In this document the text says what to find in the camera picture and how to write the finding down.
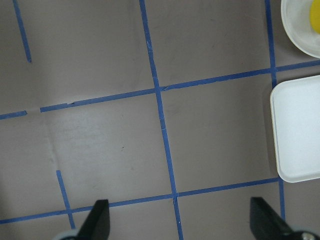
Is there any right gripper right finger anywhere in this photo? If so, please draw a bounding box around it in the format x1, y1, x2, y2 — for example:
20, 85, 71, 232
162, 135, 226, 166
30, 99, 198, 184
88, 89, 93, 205
249, 197, 293, 240

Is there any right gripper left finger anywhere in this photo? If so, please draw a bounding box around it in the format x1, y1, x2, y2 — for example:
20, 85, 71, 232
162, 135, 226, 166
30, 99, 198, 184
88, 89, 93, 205
76, 199, 111, 240

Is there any yellow lemon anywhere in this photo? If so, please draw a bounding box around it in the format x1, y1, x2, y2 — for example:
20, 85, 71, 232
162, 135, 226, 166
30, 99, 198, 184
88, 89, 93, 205
309, 0, 320, 34

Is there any cream rectangular tray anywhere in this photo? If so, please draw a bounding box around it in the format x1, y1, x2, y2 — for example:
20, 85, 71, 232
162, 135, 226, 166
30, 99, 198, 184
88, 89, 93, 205
270, 75, 320, 183

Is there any cream round plate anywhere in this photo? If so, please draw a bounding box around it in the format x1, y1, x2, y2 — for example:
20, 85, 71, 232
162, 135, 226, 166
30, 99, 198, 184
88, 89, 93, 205
280, 0, 320, 58

